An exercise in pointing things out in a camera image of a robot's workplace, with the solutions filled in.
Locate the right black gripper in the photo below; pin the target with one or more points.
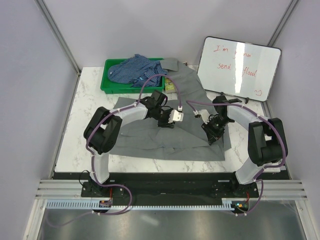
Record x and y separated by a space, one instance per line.
212 135

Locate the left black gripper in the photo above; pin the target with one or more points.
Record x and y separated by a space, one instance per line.
165 124

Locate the grey long sleeve shirt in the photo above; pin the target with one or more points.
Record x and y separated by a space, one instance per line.
187 141

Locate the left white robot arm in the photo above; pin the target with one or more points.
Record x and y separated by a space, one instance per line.
102 131

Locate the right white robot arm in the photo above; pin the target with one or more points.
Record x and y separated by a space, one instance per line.
266 143

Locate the green paperback book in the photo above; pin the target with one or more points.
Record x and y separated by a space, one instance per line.
169 86

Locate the blue checked shirt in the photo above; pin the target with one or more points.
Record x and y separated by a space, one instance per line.
136 70

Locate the green plastic bin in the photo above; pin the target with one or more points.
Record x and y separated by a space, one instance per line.
110 87

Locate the white dry-erase board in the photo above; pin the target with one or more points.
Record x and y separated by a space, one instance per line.
237 68

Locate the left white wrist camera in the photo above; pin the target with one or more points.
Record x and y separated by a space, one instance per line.
175 116

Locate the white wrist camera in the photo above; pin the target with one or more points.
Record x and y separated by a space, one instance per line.
202 114
175 116

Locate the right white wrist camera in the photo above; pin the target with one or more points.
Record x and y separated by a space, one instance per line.
202 114

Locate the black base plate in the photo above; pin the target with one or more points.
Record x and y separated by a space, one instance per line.
163 189

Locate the white slotted cable duct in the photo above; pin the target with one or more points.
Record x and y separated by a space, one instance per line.
99 205

